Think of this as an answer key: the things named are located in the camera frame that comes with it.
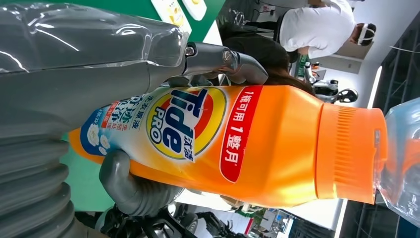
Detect person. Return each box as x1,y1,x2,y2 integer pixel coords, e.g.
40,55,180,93
218,23,315,96
279,0,377,60

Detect orange detergent bottle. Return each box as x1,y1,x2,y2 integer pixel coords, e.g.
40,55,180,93
69,85,420,227

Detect white shampoo bottle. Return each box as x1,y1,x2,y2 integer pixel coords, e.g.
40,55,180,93
182,0,208,21
151,0,193,34

